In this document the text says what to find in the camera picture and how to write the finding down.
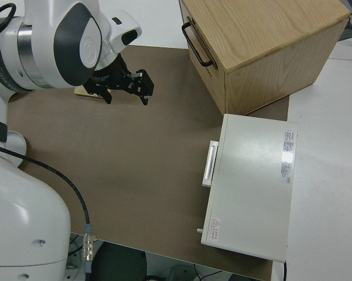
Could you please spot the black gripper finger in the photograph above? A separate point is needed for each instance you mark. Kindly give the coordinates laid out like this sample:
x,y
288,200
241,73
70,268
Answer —
x,y
101,91
143,85

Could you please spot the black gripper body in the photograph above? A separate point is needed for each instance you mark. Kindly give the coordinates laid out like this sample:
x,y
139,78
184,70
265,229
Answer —
x,y
108,77

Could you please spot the gray plate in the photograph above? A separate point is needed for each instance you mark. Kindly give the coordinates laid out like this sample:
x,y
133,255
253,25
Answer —
x,y
16,146

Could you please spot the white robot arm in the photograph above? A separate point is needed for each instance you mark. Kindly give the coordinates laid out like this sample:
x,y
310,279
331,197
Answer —
x,y
47,44

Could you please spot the wooden mug tree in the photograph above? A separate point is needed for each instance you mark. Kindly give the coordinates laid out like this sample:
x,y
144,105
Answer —
x,y
80,91

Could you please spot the brown table mat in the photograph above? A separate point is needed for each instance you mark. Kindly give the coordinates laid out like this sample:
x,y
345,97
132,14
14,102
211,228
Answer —
x,y
134,161

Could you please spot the wooden box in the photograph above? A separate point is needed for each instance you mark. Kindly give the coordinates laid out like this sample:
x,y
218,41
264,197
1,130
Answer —
x,y
266,52

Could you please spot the white toaster oven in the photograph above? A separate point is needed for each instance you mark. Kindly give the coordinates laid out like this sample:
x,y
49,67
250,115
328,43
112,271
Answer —
x,y
252,190

